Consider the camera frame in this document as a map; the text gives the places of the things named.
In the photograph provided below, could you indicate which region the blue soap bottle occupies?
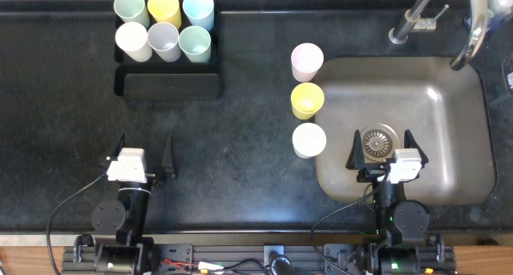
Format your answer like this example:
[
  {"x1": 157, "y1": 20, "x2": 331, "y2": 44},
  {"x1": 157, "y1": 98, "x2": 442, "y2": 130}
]
[{"x1": 486, "y1": 0, "x2": 513, "y2": 32}]

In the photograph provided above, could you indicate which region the green cup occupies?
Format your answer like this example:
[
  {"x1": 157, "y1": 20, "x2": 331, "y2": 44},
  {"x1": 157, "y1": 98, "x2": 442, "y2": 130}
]
[
  {"x1": 113, "y1": 0, "x2": 151, "y2": 29},
  {"x1": 178, "y1": 25, "x2": 212, "y2": 64}
]

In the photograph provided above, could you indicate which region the black tray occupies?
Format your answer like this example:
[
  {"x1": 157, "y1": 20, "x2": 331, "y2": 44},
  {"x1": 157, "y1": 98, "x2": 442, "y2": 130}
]
[{"x1": 113, "y1": 0, "x2": 222, "y2": 100}]

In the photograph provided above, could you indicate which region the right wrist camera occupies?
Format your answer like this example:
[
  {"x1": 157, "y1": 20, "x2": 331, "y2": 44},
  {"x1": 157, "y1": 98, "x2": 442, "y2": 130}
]
[{"x1": 376, "y1": 148, "x2": 424, "y2": 184}]

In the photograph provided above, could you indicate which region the blue cup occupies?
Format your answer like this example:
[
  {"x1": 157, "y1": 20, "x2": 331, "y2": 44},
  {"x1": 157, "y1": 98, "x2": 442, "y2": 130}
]
[{"x1": 182, "y1": 0, "x2": 216, "y2": 31}]

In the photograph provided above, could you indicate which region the white cup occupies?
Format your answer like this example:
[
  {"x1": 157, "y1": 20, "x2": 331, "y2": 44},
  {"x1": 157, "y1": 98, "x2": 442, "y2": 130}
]
[
  {"x1": 291, "y1": 122, "x2": 328, "y2": 160},
  {"x1": 115, "y1": 21, "x2": 154, "y2": 63}
]

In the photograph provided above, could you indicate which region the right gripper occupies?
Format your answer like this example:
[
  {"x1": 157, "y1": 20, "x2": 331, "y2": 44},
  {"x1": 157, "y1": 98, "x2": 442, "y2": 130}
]
[{"x1": 345, "y1": 128, "x2": 430, "y2": 184}]

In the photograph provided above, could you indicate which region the grey cup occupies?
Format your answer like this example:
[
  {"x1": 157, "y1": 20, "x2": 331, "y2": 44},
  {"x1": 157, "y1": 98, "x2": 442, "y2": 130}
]
[{"x1": 147, "y1": 22, "x2": 183, "y2": 63}]

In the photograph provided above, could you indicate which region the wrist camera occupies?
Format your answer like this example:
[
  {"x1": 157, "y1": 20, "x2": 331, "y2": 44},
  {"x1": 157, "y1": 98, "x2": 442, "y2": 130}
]
[
  {"x1": 376, "y1": 148, "x2": 424, "y2": 184},
  {"x1": 106, "y1": 147, "x2": 148, "y2": 184}
]

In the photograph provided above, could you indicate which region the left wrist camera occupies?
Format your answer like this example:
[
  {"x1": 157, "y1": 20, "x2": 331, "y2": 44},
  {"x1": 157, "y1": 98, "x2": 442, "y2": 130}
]
[{"x1": 106, "y1": 147, "x2": 148, "y2": 184}]

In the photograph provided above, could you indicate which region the pink cup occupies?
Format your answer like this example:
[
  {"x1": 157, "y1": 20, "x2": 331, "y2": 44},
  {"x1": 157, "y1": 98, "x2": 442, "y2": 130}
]
[{"x1": 290, "y1": 42, "x2": 325, "y2": 83}]

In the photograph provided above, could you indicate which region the yellow cup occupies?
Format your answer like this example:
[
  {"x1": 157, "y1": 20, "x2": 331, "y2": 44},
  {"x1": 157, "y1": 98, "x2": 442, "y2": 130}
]
[
  {"x1": 146, "y1": 0, "x2": 183, "y2": 30},
  {"x1": 290, "y1": 82, "x2": 325, "y2": 120}
]

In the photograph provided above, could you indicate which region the steel tap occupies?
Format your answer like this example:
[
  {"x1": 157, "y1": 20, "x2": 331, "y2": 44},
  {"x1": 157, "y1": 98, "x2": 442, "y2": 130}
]
[{"x1": 387, "y1": 0, "x2": 491, "y2": 71}]

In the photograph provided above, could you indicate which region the mounting rail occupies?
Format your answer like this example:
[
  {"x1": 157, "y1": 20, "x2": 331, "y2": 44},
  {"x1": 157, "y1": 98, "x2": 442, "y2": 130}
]
[{"x1": 62, "y1": 242, "x2": 458, "y2": 275}]

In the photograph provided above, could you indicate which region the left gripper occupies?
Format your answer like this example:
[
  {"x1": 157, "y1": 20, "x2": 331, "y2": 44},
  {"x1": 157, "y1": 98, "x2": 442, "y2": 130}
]
[{"x1": 113, "y1": 132, "x2": 178, "y2": 187}]

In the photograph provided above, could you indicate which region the steel sink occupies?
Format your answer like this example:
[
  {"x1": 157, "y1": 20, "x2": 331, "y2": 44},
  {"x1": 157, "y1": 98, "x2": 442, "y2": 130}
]
[{"x1": 314, "y1": 56, "x2": 498, "y2": 206}]

